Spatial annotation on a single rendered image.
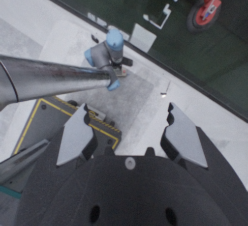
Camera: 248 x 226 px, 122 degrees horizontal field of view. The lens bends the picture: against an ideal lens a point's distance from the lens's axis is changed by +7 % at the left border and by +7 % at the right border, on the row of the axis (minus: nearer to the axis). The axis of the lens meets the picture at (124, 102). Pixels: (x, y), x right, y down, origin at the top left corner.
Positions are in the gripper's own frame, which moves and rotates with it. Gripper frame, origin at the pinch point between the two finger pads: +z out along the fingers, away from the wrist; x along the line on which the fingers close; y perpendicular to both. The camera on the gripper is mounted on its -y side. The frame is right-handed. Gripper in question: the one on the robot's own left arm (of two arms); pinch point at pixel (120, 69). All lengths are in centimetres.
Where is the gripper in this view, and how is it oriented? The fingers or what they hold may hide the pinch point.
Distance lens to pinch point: 72.3
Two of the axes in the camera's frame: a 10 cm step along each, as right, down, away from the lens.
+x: -0.2, 10.0, 1.0
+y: -10.0, -0.2, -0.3
